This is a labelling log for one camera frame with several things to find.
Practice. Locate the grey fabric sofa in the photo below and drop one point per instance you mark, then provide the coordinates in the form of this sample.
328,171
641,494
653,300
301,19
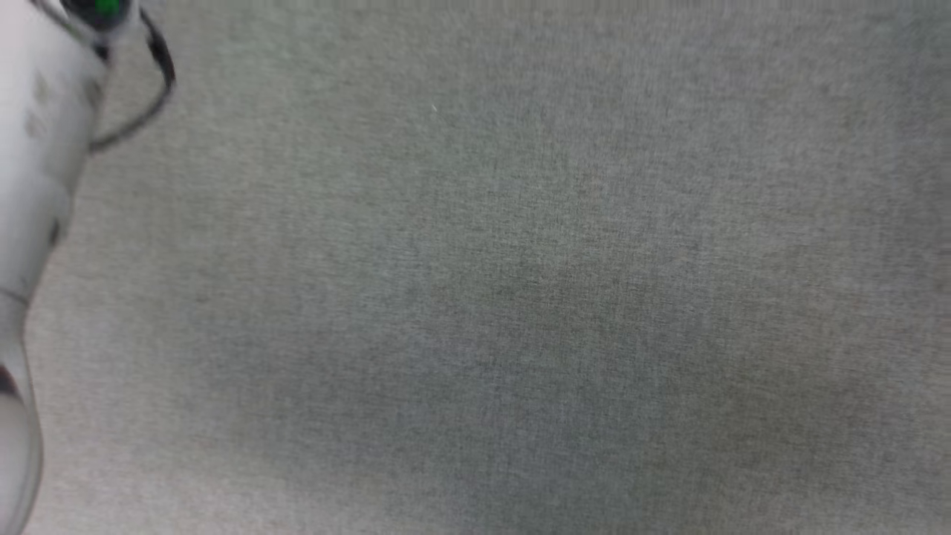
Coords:
520,297

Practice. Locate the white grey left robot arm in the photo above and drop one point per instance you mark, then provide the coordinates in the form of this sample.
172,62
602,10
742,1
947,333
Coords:
37,148

